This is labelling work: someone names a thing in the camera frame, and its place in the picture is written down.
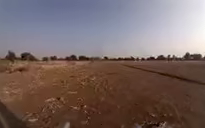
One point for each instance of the brown bare dirt ground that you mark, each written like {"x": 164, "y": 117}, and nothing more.
{"x": 130, "y": 90}

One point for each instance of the row of trees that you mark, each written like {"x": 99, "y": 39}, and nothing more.
{"x": 73, "y": 57}

